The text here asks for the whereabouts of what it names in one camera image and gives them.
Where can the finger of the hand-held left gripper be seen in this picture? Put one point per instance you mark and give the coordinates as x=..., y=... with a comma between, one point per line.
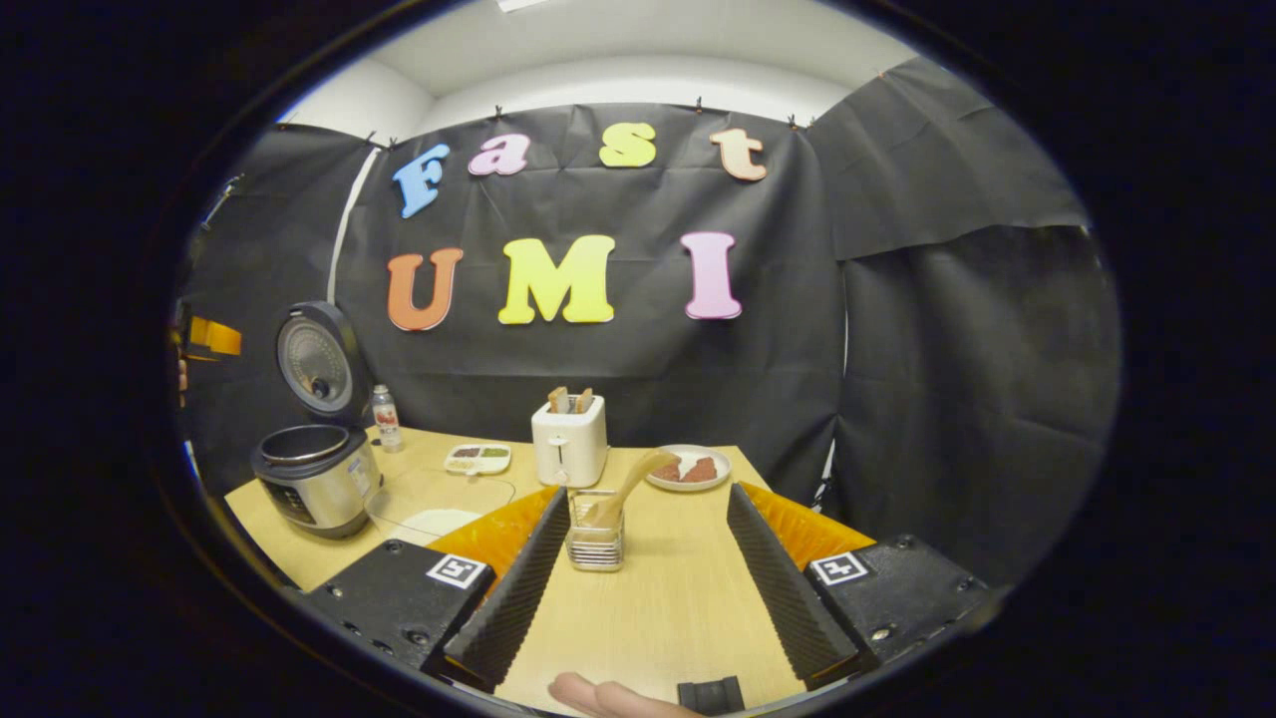
x=214, y=339

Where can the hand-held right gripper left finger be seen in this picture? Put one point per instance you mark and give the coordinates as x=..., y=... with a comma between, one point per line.
x=513, y=598

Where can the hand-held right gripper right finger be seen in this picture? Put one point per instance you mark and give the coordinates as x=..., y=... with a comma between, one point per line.
x=783, y=588

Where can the clear box of rice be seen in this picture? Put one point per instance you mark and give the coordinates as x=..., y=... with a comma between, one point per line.
x=439, y=524

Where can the wooden spoon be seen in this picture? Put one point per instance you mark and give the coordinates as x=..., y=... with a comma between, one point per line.
x=638, y=474

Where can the black silver rice cooker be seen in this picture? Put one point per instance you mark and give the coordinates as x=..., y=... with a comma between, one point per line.
x=319, y=489

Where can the white plate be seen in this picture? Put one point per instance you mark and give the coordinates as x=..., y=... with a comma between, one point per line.
x=698, y=487

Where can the white divided dish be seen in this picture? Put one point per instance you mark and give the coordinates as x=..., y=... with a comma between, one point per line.
x=477, y=459

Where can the white toaster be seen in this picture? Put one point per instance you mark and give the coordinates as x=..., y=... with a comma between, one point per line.
x=568, y=449

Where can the small plastic bottle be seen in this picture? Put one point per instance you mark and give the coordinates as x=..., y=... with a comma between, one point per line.
x=387, y=424

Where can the toast slice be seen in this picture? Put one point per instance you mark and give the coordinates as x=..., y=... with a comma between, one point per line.
x=584, y=401
x=557, y=401

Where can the large ceiling light panel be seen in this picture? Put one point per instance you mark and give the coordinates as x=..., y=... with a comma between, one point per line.
x=518, y=4

